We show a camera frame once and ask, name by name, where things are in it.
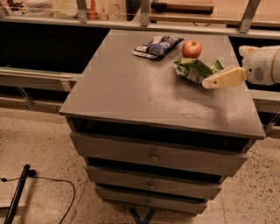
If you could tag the wooden shelf board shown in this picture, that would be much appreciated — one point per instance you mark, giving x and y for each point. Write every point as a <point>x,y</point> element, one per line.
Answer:
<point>39,79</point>

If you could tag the bottom grey drawer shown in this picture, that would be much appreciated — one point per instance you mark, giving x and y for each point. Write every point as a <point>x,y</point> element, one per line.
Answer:
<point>150,200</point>

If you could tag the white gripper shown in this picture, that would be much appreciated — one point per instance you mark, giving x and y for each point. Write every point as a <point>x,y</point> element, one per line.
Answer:
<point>257,66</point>

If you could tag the green jalapeno chip bag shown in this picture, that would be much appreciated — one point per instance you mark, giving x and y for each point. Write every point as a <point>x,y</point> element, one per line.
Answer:
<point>195,70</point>

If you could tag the red apple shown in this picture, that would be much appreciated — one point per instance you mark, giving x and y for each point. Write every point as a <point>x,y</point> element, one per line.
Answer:
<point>191,49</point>

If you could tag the grey drawer cabinet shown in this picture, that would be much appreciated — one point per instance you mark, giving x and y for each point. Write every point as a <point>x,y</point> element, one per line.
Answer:
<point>124,96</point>

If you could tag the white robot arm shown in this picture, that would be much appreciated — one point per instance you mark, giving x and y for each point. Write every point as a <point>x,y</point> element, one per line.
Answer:
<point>275,65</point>

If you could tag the top grey drawer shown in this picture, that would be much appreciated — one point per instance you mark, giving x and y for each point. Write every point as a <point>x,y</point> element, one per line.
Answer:
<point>215,162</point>

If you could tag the blue chip bag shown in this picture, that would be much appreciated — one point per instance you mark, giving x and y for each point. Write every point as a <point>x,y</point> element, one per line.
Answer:
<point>157,48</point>

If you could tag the metal rail frame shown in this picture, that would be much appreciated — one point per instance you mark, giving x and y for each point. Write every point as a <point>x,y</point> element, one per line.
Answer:
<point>259,19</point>

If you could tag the black pole on floor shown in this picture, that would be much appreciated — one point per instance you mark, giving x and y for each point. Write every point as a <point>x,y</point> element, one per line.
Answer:
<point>17,195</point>

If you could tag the middle grey drawer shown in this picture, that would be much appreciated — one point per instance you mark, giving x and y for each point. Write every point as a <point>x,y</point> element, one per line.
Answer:
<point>152,183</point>

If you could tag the grey drawer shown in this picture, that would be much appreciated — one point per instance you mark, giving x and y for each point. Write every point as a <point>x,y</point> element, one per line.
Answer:
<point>150,200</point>
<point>152,183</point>
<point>215,162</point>

